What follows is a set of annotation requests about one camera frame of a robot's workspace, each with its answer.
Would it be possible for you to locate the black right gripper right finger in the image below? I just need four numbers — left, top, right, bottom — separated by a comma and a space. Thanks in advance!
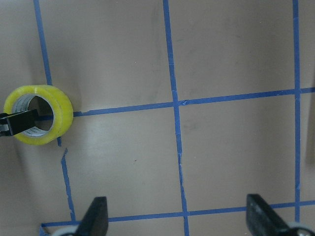
246, 194, 298, 236

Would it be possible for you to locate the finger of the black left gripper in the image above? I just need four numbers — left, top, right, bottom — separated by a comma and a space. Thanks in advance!
0, 109, 38, 137

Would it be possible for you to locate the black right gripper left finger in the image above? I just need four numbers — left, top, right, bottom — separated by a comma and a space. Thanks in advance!
75, 197, 109, 236

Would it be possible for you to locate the yellow tape roll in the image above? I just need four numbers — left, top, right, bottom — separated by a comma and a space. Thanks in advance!
4, 85, 73, 145

